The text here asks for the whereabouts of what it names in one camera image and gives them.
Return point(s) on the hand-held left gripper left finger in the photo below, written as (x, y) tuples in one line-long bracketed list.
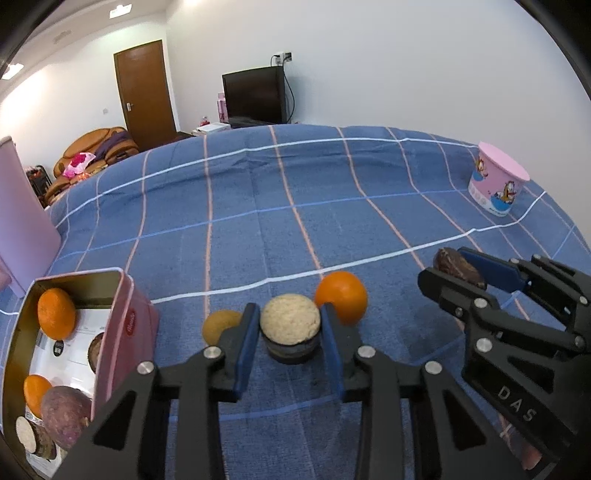
[(242, 355)]

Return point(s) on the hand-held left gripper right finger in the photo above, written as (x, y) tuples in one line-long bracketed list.
[(332, 350)]

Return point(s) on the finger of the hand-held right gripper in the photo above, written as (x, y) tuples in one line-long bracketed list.
[(455, 295), (496, 272)]

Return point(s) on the dark brown wrinkled fruit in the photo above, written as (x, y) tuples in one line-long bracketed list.
[(455, 265)]

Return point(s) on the cream-topped dark fruit half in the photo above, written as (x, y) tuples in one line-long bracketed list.
[(27, 434), (290, 318)]

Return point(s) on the pink tin box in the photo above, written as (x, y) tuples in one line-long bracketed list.
[(124, 332)]

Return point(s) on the large orange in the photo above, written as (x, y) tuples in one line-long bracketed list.
[(56, 314)]

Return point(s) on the small orange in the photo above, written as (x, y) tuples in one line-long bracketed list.
[(34, 390)]

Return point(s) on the person's right hand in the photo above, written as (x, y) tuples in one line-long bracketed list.
[(528, 454)]

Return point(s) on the yellow-brown round fruit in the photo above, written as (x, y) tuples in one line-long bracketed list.
[(217, 325)]

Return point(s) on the pink cartoon paper cup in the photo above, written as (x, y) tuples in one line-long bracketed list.
[(496, 184)]

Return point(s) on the brown fruit half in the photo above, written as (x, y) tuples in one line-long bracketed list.
[(96, 353)]

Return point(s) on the white printed paper sheet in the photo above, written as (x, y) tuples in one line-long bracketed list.
[(81, 332)]

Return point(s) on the blue plaid blanket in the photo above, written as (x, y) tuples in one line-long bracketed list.
[(323, 184)]

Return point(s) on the purple round fruit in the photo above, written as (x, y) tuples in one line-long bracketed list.
[(64, 415)]

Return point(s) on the white flat box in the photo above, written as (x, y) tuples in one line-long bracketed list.
[(210, 128)]

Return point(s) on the purple cloth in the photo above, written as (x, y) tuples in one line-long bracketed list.
[(115, 143)]

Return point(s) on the pink floral cushion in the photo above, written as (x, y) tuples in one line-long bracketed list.
[(78, 164)]

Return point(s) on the pink box lid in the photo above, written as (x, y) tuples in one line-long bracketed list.
[(23, 221)]

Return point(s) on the black television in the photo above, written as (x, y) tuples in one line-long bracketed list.
[(254, 94)]

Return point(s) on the orange leather sofa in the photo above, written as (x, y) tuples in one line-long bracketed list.
[(87, 138)]

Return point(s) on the dark metal rack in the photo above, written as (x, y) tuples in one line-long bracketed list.
[(38, 182)]

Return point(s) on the brown wooden door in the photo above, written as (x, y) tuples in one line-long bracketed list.
[(145, 92)]

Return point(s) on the ceiling light panel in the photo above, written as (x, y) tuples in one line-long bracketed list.
[(121, 10), (11, 70)]

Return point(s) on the wall power outlet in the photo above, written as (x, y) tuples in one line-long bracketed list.
[(282, 56)]

